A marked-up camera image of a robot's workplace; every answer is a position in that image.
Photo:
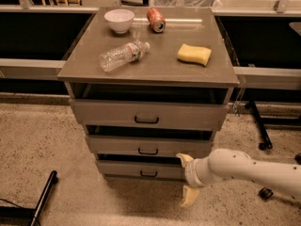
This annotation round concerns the grey top drawer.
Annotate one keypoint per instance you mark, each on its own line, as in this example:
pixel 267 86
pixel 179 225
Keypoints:
pixel 149 115

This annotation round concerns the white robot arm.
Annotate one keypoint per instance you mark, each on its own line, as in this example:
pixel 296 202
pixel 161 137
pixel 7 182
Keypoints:
pixel 224 164

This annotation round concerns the grey drawer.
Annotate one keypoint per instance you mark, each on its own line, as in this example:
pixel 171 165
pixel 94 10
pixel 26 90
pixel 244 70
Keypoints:
pixel 145 146
pixel 149 115
pixel 141 170

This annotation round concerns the grey middle drawer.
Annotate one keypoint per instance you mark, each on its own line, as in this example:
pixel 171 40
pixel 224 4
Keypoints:
pixel 145 146

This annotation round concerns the grey bottom drawer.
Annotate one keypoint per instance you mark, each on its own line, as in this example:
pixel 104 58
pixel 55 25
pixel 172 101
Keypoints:
pixel 141 170

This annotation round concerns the white bowl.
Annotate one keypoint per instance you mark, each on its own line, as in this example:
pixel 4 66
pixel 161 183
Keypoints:
pixel 119 20

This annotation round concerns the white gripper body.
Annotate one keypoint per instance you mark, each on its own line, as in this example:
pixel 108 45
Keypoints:
pixel 192 172

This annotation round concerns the grey drawer cabinet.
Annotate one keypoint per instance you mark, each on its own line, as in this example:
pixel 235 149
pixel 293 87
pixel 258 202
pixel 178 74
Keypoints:
pixel 158 77

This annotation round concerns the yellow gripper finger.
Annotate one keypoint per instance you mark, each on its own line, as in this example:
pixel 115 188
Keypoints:
pixel 185 158
pixel 189 195

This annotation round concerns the black chair caster leg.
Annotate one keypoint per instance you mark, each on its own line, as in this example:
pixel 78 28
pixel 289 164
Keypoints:
pixel 265 193

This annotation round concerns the red soda can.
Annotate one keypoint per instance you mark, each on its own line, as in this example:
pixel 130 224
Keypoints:
pixel 156 20

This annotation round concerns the wire mesh basket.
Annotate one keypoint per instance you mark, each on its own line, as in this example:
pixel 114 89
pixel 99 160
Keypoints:
pixel 186 3

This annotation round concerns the clear plastic water bottle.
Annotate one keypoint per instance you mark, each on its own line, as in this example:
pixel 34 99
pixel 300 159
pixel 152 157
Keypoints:
pixel 127 53

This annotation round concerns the black stand leg right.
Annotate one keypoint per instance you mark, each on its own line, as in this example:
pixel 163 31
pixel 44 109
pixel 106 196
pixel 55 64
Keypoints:
pixel 266 143

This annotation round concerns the black stand leg left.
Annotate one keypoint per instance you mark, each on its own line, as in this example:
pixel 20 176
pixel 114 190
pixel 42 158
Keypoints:
pixel 52 180

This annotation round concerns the yellow sponge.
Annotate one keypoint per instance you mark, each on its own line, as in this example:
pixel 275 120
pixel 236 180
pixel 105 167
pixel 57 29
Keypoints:
pixel 194 54

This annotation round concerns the black stand leg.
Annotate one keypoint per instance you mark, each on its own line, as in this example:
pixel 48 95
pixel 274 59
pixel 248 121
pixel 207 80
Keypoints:
pixel 266 143
pixel 52 180

